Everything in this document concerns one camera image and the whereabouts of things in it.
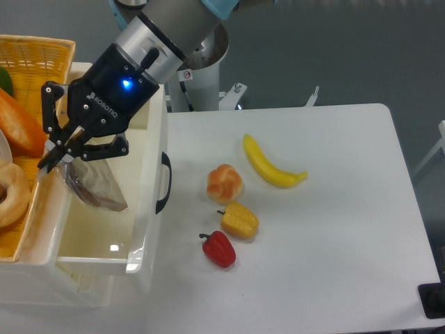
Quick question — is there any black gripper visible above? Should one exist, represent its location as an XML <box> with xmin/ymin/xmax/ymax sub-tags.
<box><xmin>38</xmin><ymin>44</ymin><xmax>160</xmax><ymax>173</ymax></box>

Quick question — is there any toast slice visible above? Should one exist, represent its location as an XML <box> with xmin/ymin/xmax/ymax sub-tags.
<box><xmin>38</xmin><ymin>158</ymin><xmax>129</xmax><ymax>213</ymax></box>

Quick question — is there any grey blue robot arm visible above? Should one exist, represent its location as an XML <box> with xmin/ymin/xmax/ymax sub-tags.
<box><xmin>38</xmin><ymin>0</ymin><xmax>251</xmax><ymax>173</ymax></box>

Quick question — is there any orange baguette loaf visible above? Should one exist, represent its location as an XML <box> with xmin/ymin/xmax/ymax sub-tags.
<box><xmin>1</xmin><ymin>89</ymin><xmax>47</xmax><ymax>158</ymax></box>

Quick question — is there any yellow wicker basket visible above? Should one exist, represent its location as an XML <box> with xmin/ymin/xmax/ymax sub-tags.
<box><xmin>1</xmin><ymin>35</ymin><xmax>76</xmax><ymax>263</ymax></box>

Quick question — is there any white plate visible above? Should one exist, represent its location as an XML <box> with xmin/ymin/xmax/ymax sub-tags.
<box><xmin>0</xmin><ymin>131</ymin><xmax>13</xmax><ymax>163</ymax></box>

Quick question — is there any green vegetable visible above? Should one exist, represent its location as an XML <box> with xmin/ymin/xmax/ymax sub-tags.
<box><xmin>0</xmin><ymin>67</ymin><xmax>14</xmax><ymax>97</ymax></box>

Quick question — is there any beige bagel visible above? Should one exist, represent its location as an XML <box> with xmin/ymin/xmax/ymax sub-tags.
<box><xmin>1</xmin><ymin>159</ymin><xmax>31</xmax><ymax>228</ymax></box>

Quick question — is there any white plastic drawer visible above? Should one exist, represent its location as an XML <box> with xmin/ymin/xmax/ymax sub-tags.
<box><xmin>55</xmin><ymin>75</ymin><xmax>170</xmax><ymax>295</ymax></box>

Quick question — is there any round knotted bread roll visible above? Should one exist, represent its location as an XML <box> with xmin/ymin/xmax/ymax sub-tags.
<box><xmin>206</xmin><ymin>164</ymin><xmax>244</xmax><ymax>205</ymax></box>

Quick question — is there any white drawer cabinet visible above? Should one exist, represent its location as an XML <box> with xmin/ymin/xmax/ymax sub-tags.
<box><xmin>1</xmin><ymin>170</ymin><xmax>114</xmax><ymax>308</ymax></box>

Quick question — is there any yellow banana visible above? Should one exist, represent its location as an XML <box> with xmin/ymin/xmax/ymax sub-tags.
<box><xmin>243</xmin><ymin>134</ymin><xmax>308</xmax><ymax>189</ymax></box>

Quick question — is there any yellow bell pepper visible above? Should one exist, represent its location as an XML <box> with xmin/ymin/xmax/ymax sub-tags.
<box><xmin>217</xmin><ymin>201</ymin><xmax>259</xmax><ymax>239</ymax></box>

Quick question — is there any red bell pepper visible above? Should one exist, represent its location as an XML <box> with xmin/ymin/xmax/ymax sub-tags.
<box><xmin>199</xmin><ymin>231</ymin><xmax>236</xmax><ymax>269</ymax></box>

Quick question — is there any black device at edge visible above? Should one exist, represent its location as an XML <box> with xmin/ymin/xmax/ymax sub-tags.
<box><xmin>418</xmin><ymin>283</ymin><xmax>444</xmax><ymax>319</ymax></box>

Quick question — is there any black drawer handle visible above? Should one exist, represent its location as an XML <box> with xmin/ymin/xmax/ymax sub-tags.
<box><xmin>155</xmin><ymin>152</ymin><xmax>172</xmax><ymax>214</ymax></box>

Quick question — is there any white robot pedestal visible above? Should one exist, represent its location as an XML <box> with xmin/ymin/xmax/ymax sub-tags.
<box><xmin>166</xmin><ymin>24</ymin><xmax>229</xmax><ymax>113</ymax></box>

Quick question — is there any white table frame bracket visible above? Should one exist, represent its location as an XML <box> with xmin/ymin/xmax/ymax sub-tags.
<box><xmin>219</xmin><ymin>83</ymin><xmax>248</xmax><ymax>111</ymax></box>

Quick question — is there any white chair frame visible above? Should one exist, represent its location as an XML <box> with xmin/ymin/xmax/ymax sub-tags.
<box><xmin>411</xmin><ymin>121</ymin><xmax>444</xmax><ymax>182</ymax></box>

